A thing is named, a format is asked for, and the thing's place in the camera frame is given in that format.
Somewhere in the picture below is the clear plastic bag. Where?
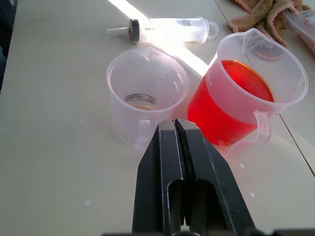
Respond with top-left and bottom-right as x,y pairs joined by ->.
281,8 -> 315,54

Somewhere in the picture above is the beaker with red liquid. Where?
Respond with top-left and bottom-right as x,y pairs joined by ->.
188,28 -> 309,158

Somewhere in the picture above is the beige terry cloth towel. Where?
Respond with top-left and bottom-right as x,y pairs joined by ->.
226,0 -> 311,61

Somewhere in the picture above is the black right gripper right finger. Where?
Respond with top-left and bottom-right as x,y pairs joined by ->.
174,118 -> 257,234

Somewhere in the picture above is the clear plastic beaker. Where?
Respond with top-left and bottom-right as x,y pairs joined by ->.
106,44 -> 190,150

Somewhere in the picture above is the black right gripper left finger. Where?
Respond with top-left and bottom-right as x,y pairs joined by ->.
132,118 -> 186,234

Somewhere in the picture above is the dark object beside table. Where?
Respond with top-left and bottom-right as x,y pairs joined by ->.
0,0 -> 19,95

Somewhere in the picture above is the large clear plastic syringe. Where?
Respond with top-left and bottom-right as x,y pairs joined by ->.
106,16 -> 220,45

